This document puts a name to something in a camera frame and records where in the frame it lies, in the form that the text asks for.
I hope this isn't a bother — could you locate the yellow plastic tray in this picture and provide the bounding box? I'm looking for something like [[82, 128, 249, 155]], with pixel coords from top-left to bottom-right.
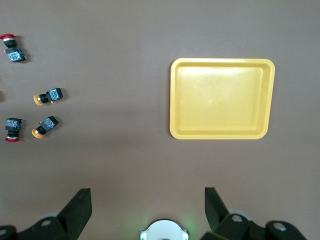
[[169, 57, 276, 141]]

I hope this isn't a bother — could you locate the brown table mat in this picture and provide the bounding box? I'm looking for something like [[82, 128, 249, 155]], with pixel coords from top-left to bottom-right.
[[0, 0, 320, 240]]

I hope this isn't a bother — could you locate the red mushroom button switch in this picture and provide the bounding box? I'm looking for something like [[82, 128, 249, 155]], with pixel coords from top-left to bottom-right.
[[0, 33, 28, 63], [4, 117, 24, 143]]

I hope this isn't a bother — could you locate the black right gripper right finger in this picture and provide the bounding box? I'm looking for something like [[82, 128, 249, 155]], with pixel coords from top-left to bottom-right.
[[201, 186, 309, 240]]

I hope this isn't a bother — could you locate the yellow push button switch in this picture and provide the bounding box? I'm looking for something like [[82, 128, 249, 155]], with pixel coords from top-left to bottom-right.
[[33, 87, 63, 107], [31, 115, 60, 139]]

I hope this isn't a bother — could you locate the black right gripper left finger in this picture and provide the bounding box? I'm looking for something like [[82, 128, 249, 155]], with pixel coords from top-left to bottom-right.
[[0, 187, 93, 240]]

